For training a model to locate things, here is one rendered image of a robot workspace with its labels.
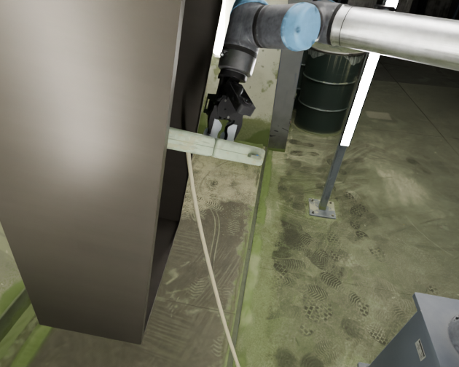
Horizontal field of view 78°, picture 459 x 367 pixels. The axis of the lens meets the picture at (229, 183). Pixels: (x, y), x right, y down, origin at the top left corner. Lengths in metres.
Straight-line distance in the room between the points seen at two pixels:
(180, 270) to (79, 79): 1.47
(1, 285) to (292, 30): 1.68
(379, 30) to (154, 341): 1.53
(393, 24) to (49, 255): 0.95
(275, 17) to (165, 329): 1.45
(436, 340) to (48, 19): 1.22
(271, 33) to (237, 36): 0.09
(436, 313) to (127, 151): 1.09
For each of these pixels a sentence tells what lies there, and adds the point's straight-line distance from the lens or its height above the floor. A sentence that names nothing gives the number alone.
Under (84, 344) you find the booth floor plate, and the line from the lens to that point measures 1.73.
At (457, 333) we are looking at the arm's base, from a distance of 1.18.
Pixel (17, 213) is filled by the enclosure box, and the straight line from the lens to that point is 0.78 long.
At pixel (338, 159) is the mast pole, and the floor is 0.49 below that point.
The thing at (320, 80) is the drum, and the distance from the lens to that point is 3.23.
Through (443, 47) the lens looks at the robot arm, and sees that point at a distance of 0.74.
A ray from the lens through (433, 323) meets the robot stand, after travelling 1.21.
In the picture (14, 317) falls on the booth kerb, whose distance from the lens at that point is 1.89.
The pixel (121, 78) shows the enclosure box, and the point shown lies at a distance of 0.47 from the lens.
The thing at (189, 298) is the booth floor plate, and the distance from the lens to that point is 1.72.
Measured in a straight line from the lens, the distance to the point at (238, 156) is 0.73.
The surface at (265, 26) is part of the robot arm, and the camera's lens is 0.72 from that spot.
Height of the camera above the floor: 1.53
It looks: 38 degrees down
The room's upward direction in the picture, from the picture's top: 3 degrees clockwise
